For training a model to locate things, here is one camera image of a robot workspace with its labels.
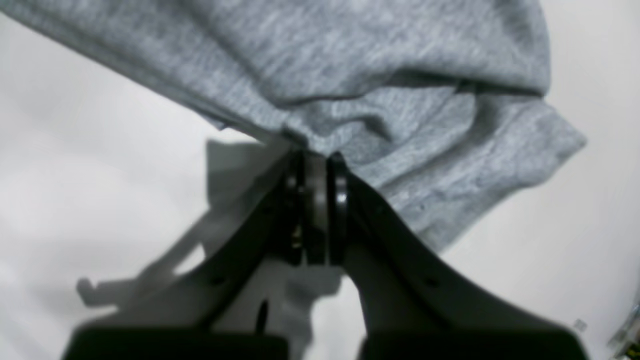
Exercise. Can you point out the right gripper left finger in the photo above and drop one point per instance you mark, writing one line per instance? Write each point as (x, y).
(248, 297)

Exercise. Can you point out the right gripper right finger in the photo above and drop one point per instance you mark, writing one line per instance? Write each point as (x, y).
(415, 306)

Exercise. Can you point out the grey t-shirt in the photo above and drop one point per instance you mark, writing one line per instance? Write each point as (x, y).
(438, 104)

